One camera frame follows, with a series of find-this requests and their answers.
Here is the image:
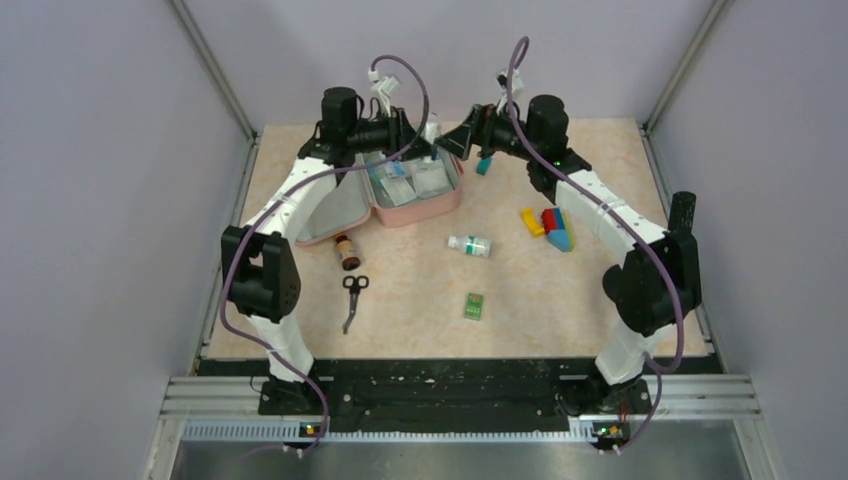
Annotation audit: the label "white gauze packet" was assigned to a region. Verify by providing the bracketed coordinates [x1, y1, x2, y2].
[411, 162, 452, 199]
[381, 178, 418, 207]

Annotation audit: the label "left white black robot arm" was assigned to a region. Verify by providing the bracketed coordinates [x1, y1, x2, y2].
[219, 87, 430, 414]

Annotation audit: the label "black medical scissors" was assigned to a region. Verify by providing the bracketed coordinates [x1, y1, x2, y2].
[342, 275, 370, 335]

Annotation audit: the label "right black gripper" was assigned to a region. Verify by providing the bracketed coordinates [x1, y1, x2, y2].
[436, 99, 542, 162]

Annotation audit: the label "blue bandage strip packet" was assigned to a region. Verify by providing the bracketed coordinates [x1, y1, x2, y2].
[372, 155, 409, 180]

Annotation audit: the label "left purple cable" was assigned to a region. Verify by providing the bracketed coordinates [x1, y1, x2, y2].
[219, 54, 432, 458]

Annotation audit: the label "clear bottle green label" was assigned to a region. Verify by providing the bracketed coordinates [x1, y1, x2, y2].
[447, 235, 492, 258]

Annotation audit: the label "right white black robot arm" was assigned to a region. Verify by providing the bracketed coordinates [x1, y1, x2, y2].
[435, 94, 702, 412]

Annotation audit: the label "small teal box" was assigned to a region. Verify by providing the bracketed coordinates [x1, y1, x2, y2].
[475, 157, 493, 176]

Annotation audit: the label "white blue bandage roll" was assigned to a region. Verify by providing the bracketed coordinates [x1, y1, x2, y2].
[422, 112, 441, 161]

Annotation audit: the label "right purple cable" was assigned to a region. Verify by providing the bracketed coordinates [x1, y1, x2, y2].
[505, 36, 685, 455]

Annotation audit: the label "small green box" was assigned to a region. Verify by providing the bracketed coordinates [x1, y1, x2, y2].
[463, 293, 484, 321]

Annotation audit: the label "purple cable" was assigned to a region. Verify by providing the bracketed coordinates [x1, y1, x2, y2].
[505, 36, 685, 455]
[219, 54, 432, 458]

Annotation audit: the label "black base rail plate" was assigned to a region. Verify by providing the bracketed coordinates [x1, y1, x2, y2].
[198, 357, 723, 435]

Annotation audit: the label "brown medicine bottle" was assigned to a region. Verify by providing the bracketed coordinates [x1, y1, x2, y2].
[333, 233, 362, 271]

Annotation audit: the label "black stand with handle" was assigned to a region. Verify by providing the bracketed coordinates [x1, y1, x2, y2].
[668, 191, 697, 234]

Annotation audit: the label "colourful toy blocks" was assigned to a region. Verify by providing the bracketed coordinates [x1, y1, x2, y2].
[520, 208, 576, 253]

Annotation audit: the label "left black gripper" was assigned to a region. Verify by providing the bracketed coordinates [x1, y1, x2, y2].
[346, 105, 435, 161]

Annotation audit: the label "pink medicine kit case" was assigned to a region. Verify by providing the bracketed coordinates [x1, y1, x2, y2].
[296, 148, 463, 246]

